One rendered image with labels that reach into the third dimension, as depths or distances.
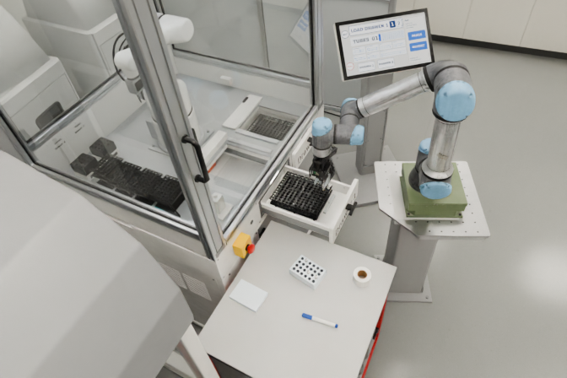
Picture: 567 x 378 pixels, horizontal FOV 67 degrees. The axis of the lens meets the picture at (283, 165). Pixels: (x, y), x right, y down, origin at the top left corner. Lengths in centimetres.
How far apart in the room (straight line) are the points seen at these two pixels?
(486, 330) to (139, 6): 230
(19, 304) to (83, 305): 9
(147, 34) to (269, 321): 112
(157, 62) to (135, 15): 13
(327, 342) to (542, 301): 152
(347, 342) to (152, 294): 92
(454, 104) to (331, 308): 87
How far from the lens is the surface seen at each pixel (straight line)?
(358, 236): 282
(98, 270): 85
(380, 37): 245
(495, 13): 449
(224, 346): 170
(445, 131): 155
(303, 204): 181
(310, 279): 175
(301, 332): 168
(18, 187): 92
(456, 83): 146
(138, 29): 102
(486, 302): 274
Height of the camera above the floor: 231
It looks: 46 degrees down
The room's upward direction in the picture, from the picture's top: 6 degrees counter-clockwise
